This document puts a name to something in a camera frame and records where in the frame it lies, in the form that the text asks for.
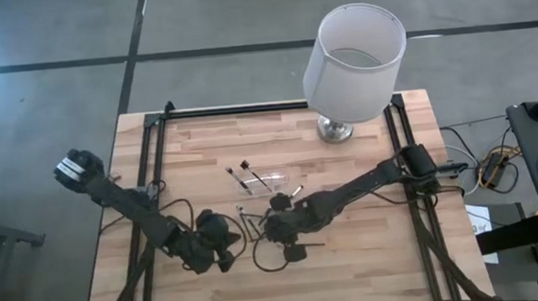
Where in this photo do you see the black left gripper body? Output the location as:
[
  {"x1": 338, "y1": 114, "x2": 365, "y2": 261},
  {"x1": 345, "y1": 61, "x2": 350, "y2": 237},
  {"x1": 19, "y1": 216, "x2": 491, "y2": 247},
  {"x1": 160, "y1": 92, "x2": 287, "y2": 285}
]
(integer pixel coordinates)
[{"x1": 174, "y1": 225, "x2": 222, "y2": 278}]

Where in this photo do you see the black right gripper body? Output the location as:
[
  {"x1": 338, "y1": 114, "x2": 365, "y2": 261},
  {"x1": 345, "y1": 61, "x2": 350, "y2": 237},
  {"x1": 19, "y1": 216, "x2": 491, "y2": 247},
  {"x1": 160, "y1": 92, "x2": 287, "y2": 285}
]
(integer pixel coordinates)
[{"x1": 261, "y1": 204, "x2": 309, "y2": 247}]

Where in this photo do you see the clear acrylic brush organizer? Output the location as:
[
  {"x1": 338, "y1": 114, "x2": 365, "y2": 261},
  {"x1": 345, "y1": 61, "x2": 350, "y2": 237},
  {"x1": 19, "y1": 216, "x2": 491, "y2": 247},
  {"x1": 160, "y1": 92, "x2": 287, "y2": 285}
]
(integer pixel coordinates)
[{"x1": 233, "y1": 166, "x2": 292, "y2": 198}]

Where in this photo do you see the flat-head black makeup brush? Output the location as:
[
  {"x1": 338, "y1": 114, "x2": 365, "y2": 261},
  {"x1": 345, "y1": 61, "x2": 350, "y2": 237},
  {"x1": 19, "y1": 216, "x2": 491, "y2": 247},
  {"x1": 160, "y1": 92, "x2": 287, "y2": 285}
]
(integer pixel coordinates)
[{"x1": 239, "y1": 157, "x2": 274, "y2": 196}]

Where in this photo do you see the silver table lamp white shade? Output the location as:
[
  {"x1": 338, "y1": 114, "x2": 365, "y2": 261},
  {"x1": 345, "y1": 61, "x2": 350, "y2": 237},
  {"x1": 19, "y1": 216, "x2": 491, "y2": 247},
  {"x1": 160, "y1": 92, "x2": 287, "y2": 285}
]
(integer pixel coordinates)
[{"x1": 295, "y1": 0, "x2": 416, "y2": 148}]

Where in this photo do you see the white paper sheet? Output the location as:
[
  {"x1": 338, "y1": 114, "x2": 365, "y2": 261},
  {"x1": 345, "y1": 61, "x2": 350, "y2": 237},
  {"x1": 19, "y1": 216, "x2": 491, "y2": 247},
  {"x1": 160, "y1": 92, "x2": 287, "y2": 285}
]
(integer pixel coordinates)
[{"x1": 464, "y1": 202, "x2": 500, "y2": 267}]

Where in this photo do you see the black power brick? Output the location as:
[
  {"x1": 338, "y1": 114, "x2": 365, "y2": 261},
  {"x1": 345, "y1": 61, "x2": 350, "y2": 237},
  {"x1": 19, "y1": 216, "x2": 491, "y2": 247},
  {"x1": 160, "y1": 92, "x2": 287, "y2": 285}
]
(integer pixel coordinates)
[{"x1": 479, "y1": 151, "x2": 511, "y2": 184}]

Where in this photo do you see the black metal beam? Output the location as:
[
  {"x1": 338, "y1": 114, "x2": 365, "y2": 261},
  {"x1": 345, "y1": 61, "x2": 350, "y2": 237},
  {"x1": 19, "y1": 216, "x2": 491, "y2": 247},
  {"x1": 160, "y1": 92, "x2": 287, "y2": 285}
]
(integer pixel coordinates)
[{"x1": 474, "y1": 213, "x2": 538, "y2": 256}]

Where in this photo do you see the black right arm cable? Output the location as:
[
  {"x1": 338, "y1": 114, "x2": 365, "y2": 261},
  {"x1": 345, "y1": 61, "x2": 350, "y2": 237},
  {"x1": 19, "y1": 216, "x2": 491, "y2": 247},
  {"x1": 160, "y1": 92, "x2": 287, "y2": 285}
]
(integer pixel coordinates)
[{"x1": 249, "y1": 233, "x2": 292, "y2": 275}]

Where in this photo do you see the black aluminium rig frame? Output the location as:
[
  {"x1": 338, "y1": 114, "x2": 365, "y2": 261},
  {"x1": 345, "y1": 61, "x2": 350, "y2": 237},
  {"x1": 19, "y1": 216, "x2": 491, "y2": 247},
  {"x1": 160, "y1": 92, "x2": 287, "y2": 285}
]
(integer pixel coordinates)
[{"x1": 66, "y1": 76, "x2": 497, "y2": 301}]

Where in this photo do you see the white floor cable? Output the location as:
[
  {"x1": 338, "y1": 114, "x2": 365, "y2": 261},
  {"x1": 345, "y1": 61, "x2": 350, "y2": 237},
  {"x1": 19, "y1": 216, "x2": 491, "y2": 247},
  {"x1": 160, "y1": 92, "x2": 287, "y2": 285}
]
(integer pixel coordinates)
[{"x1": 444, "y1": 142, "x2": 481, "y2": 196}]

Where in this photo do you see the black floor cable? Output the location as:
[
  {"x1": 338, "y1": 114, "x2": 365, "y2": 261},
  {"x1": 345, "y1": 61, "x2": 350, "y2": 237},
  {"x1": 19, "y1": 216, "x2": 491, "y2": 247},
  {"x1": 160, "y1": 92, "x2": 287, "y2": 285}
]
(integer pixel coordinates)
[{"x1": 438, "y1": 113, "x2": 511, "y2": 157}]

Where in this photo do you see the yellow floor cable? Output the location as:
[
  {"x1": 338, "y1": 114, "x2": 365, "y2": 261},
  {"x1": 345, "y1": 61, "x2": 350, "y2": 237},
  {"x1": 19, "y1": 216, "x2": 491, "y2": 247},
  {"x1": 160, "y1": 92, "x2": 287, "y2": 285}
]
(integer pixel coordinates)
[{"x1": 475, "y1": 144, "x2": 526, "y2": 188}]

